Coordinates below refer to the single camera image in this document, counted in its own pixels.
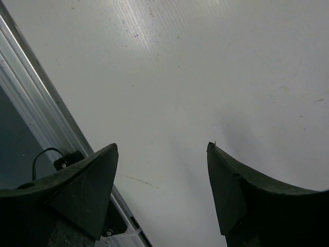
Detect aluminium frame rail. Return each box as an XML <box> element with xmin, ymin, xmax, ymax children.
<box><xmin>1</xmin><ymin>5</ymin><xmax>150</xmax><ymax>246</ymax></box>

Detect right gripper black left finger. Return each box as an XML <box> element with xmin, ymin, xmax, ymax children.
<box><xmin>1</xmin><ymin>144</ymin><xmax>118</xmax><ymax>246</ymax></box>

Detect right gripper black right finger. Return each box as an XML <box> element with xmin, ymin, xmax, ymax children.
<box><xmin>207</xmin><ymin>143</ymin><xmax>328</xmax><ymax>246</ymax></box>

